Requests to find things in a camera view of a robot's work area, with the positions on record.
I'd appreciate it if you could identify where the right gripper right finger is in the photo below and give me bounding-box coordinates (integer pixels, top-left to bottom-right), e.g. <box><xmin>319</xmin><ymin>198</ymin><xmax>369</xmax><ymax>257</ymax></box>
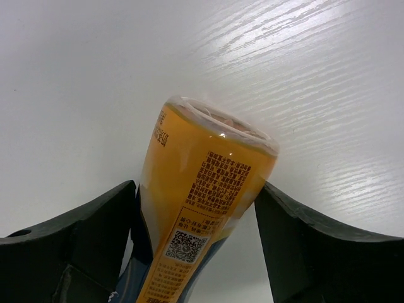
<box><xmin>255</xmin><ymin>184</ymin><xmax>403</xmax><ymax>302</ymax></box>

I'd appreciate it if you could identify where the orange drink bottle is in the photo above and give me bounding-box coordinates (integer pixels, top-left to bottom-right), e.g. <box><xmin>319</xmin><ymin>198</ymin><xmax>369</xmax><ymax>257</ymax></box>
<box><xmin>109</xmin><ymin>97</ymin><xmax>279</xmax><ymax>302</ymax></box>

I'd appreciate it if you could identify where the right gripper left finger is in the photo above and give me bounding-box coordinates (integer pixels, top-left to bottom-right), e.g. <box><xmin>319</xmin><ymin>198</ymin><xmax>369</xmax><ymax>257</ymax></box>
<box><xmin>1</xmin><ymin>181</ymin><xmax>136</xmax><ymax>302</ymax></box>

